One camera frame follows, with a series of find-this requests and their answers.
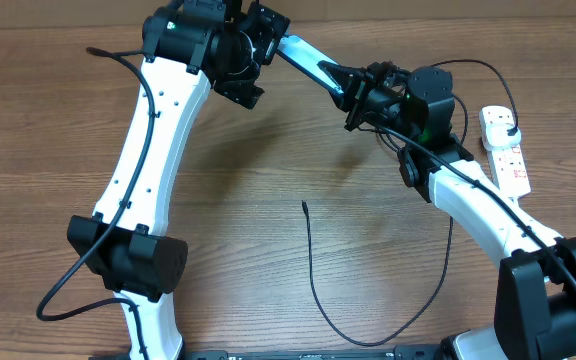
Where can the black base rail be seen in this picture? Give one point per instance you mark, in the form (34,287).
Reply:
(313,355)

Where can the blue-screen smartphone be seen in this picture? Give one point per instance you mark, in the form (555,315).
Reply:
(306,58)

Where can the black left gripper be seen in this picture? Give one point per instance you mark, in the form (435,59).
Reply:
(265,27)

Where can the white power strip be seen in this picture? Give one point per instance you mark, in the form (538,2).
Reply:
(508,168)

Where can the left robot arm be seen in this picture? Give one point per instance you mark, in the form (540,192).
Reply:
(190,49)

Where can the white charger plug adapter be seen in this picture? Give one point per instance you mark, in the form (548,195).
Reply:
(496,136)

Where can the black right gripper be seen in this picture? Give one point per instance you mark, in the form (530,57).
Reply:
(357,88)

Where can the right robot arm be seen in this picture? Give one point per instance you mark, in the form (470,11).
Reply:
(535,309)

